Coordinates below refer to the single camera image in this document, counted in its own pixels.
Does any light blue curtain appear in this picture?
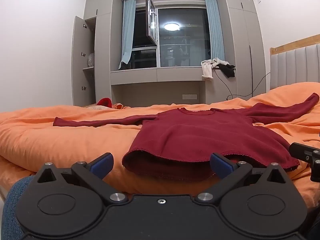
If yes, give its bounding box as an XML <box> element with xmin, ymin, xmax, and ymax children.
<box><xmin>204</xmin><ymin>0</ymin><xmax>226</xmax><ymax>61</ymax></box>
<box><xmin>118</xmin><ymin>0</ymin><xmax>137</xmax><ymax>70</ymax></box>

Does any person's denim-clad leg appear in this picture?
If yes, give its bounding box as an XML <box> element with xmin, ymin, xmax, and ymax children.
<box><xmin>2</xmin><ymin>175</ymin><xmax>35</xmax><ymax>240</ymax></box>

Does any dark red sweater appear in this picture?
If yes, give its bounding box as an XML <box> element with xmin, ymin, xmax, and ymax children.
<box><xmin>53</xmin><ymin>93</ymin><xmax>320</xmax><ymax>182</ymax></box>

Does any black garment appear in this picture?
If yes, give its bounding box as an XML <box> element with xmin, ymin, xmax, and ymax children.
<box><xmin>218</xmin><ymin>64</ymin><xmax>236</xmax><ymax>78</ymax></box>

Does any red plush item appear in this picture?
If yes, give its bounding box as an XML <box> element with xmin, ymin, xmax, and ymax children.
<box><xmin>96</xmin><ymin>97</ymin><xmax>113</xmax><ymax>108</ymax></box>

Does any open grey wardrobe door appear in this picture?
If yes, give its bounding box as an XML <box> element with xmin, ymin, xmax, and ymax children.
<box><xmin>72</xmin><ymin>16</ymin><xmax>97</xmax><ymax>106</ymax></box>

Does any open window sash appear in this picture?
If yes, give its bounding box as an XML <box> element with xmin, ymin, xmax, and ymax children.
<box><xmin>145</xmin><ymin>0</ymin><xmax>159</xmax><ymax>47</ymax></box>

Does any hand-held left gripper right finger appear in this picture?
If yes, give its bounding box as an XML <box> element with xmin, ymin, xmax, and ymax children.
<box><xmin>194</xmin><ymin>152</ymin><xmax>288</xmax><ymax>204</ymax></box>

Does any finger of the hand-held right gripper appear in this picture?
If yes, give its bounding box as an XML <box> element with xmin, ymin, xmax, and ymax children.
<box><xmin>289</xmin><ymin>142</ymin><xmax>320</xmax><ymax>183</ymax></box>

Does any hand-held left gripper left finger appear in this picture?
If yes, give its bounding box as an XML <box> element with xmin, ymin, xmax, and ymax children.
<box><xmin>34</xmin><ymin>152</ymin><xmax>128</xmax><ymax>204</ymax></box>

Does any orange duvet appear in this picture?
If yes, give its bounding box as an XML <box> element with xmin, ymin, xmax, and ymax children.
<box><xmin>0</xmin><ymin>82</ymin><xmax>320</xmax><ymax>208</ymax></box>

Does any large glass window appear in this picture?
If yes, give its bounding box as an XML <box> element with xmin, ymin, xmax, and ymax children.
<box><xmin>132</xmin><ymin>5</ymin><xmax>211</xmax><ymax>69</ymax></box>

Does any white garment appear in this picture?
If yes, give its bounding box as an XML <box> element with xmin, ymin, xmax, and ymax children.
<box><xmin>201</xmin><ymin>57</ymin><xmax>231</xmax><ymax>82</ymax></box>

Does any black cable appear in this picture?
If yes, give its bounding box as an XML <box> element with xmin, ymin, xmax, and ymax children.
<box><xmin>212</xmin><ymin>69</ymin><xmax>271</xmax><ymax>101</ymax></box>

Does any grey built-in wardrobe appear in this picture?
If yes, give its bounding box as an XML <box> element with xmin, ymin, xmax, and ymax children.
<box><xmin>72</xmin><ymin>0</ymin><xmax>267</xmax><ymax>107</ymax></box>

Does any grey padded wooden headboard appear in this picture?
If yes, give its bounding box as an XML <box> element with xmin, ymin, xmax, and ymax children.
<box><xmin>269</xmin><ymin>34</ymin><xmax>320</xmax><ymax>91</ymax></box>

